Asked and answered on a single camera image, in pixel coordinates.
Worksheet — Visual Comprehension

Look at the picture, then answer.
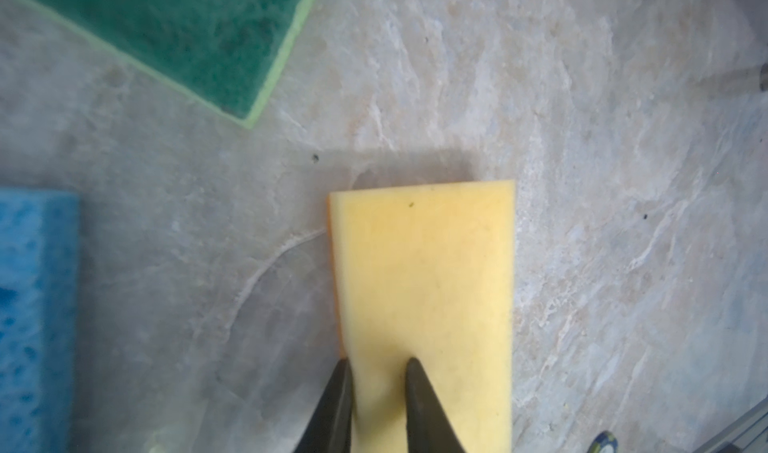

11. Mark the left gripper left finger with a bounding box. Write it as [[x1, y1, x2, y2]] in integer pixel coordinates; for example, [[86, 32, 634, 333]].
[[294, 358, 353, 453]]

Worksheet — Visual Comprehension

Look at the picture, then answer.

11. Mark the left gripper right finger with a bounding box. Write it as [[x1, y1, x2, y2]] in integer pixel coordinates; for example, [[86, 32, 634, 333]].
[[405, 357, 465, 453]]

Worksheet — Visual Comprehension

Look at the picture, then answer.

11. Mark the pale yellow sponge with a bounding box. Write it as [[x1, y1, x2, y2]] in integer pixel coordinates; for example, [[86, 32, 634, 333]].
[[328, 181, 515, 452]]

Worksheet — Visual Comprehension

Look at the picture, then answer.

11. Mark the white two-tier shelf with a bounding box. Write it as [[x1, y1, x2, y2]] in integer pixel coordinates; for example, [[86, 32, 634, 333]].
[[698, 63, 768, 97]]

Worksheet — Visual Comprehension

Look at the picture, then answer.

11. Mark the poker chip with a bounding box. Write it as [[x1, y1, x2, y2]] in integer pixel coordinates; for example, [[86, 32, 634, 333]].
[[587, 431, 618, 453]]

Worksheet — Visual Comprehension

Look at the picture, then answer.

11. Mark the blue sponge left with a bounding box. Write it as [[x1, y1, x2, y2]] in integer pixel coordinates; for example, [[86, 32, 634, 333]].
[[1, 188, 80, 452]]

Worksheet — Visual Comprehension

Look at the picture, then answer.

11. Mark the dark green scouring sponge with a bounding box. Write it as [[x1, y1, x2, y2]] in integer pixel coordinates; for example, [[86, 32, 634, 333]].
[[27, 0, 315, 127]]

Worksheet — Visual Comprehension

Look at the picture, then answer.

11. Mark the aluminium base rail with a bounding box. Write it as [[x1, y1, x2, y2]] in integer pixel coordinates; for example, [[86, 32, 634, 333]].
[[695, 398, 768, 453]]

